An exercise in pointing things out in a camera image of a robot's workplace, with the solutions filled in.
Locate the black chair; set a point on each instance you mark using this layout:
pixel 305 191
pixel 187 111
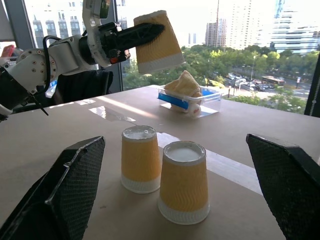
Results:
pixel 82 85

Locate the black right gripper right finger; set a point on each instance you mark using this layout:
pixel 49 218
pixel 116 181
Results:
pixel 292 190

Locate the yellow ribbed paper cup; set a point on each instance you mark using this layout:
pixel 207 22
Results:
pixel 140 160
pixel 160 55
pixel 183 185

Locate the red package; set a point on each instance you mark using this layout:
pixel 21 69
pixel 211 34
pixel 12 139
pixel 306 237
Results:
pixel 7 51

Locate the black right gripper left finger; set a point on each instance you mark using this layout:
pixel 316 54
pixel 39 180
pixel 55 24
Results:
pixel 67 195

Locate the dark window post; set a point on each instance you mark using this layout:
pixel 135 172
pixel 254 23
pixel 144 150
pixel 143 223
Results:
pixel 115 77
pixel 313 100
pixel 20 22

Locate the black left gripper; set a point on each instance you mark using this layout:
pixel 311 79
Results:
pixel 111 40

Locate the beige folded cloth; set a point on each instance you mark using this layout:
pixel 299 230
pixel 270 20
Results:
pixel 183 83

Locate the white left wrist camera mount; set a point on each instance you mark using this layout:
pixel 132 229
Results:
pixel 91 17

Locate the white bottle with red label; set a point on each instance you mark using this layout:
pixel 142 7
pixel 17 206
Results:
pixel 193 110

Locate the clear plastic box, blue clips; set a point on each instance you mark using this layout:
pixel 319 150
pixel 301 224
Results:
pixel 212 100

